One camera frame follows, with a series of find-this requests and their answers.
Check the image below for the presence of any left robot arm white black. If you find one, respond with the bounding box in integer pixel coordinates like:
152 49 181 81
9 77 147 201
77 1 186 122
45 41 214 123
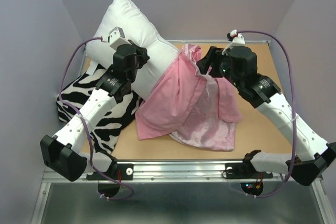
40 40 150 182

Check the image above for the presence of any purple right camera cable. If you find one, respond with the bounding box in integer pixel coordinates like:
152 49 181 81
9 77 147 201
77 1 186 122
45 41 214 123
237 30 299 199

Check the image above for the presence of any pink satin pillowcase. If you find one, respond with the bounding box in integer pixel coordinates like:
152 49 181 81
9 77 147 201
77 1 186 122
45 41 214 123
135 44 242 151

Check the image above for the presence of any white pillow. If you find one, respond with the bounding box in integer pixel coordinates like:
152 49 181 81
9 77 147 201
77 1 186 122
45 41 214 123
94 0 179 100

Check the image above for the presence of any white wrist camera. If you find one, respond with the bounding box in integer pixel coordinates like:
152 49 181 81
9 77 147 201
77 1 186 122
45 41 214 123
222 29 245 55
108 27 131 50

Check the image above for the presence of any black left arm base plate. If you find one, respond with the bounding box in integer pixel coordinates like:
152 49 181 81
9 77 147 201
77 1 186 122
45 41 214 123
86 163 134 181

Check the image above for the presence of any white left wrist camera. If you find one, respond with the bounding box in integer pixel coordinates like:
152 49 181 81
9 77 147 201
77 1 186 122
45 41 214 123
108 27 131 50

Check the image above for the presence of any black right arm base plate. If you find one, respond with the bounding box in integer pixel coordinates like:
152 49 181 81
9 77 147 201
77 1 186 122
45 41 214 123
224 163 273 179

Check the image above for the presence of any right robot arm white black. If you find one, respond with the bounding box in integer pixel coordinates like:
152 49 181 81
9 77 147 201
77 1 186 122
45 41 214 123
197 46 335 186

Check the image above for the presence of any aluminium front mounting rail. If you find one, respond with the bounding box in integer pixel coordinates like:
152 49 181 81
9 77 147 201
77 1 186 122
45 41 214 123
43 158 323 183

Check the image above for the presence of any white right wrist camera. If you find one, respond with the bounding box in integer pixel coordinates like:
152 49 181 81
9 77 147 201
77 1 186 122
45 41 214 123
222 29 245 55

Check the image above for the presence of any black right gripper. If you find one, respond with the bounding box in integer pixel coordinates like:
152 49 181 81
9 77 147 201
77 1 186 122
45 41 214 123
196 46 243 89

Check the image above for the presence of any zebra striped pillow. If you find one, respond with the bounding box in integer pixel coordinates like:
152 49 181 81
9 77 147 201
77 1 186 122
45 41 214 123
61 65 143 155

